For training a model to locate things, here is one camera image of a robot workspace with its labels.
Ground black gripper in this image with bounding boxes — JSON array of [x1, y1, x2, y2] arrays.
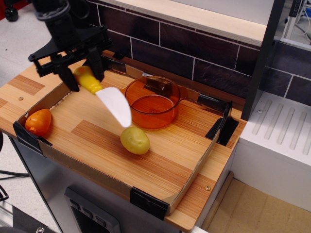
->
[[28, 12, 112, 92]]

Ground yellow handled toy knife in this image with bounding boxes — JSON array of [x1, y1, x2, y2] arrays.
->
[[73, 66, 132, 128]]

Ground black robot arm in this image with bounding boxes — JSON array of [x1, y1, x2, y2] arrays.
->
[[28, 0, 112, 92]]

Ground orange transparent plastic pot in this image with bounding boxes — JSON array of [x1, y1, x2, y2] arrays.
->
[[121, 76, 185, 130]]

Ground cardboard fence with black tape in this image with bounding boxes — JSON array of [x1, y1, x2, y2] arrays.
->
[[10, 66, 245, 229]]

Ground orange toy carrot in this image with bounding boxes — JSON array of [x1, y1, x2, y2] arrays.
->
[[25, 109, 52, 136]]

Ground black caster wheel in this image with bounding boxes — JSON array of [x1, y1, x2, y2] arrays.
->
[[4, 5, 18, 22]]

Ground yellow toy potato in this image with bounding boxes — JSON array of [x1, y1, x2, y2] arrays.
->
[[120, 127, 150, 155]]

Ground toy oven control panel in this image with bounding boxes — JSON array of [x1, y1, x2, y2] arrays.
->
[[65, 187, 121, 233]]

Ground white toy sink drainboard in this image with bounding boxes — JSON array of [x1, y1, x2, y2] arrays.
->
[[231, 92, 311, 211]]

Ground black vertical post right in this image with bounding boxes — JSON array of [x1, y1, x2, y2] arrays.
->
[[241, 0, 285, 121]]

